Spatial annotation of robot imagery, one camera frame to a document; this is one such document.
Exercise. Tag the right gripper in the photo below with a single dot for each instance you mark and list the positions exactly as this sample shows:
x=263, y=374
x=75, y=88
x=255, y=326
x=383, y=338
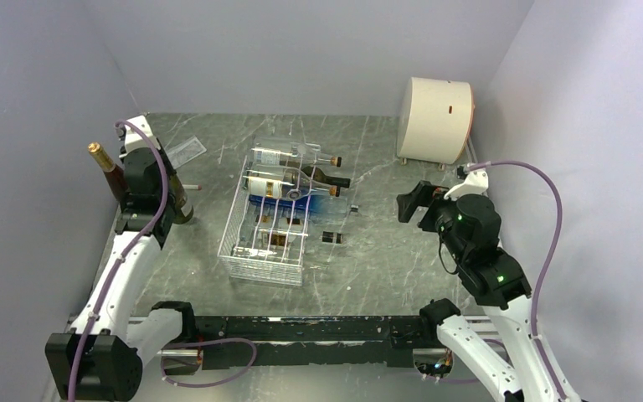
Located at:
x=424, y=193

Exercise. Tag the green wine bottle white label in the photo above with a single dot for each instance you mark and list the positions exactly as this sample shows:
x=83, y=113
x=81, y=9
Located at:
x=182, y=207

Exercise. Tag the clear bottle blue emblem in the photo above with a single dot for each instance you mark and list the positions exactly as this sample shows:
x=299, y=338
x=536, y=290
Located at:
x=285, y=183

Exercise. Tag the clear bottle cork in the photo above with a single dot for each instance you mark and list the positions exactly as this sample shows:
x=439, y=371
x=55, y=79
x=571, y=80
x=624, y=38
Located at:
x=293, y=157

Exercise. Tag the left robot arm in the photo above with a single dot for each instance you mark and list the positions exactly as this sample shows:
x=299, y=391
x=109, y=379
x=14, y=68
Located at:
x=102, y=355

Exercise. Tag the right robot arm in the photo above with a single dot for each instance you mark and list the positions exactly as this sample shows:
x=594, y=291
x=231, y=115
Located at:
x=468, y=228

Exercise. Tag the amber bottle gold cap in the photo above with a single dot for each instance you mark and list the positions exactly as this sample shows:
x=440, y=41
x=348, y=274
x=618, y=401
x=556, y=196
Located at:
x=113, y=173

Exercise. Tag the dark green wine bottle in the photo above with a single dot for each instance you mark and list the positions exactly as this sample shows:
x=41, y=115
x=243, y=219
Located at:
x=315, y=173

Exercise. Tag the clear bottle black gold cap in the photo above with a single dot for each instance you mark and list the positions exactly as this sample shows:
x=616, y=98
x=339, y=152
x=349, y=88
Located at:
x=286, y=232

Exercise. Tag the white red pen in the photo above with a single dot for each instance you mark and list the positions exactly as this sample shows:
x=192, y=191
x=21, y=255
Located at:
x=193, y=187

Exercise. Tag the cream cylindrical appliance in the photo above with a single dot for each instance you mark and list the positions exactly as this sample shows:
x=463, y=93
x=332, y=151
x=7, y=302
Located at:
x=435, y=120

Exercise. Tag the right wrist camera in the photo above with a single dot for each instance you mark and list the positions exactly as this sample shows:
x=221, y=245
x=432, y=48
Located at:
x=472, y=182

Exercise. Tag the white wire wine rack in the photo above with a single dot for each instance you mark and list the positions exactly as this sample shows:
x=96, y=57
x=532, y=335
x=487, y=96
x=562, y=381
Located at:
x=237, y=251

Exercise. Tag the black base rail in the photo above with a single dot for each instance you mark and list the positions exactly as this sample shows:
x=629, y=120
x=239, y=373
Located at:
x=233, y=341

